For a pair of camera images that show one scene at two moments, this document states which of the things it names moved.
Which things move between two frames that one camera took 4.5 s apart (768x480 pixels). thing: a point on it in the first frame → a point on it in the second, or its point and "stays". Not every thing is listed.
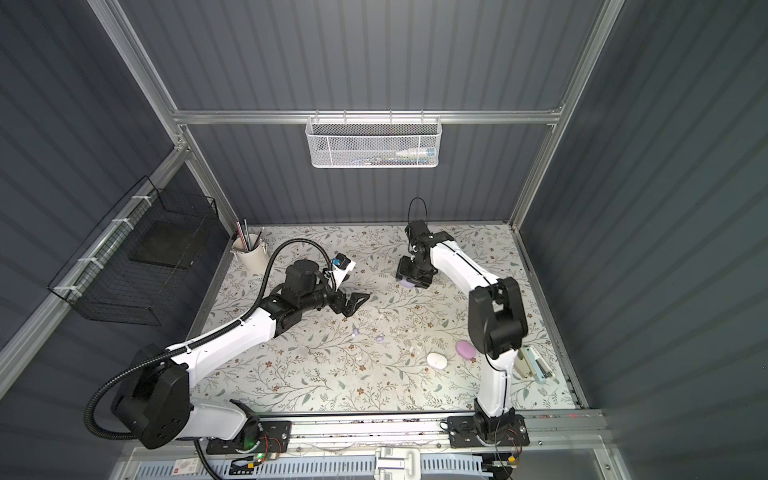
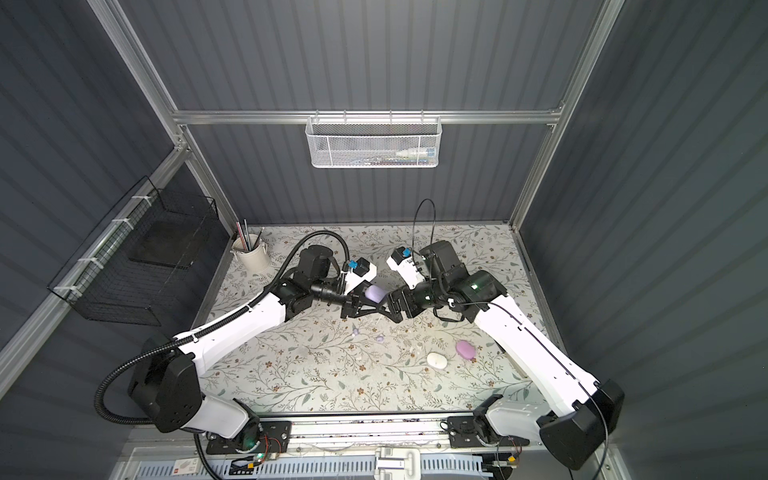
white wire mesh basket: (373, 142) stays
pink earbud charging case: (466, 349) stays
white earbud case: (436, 361) stays
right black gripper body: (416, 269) → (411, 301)
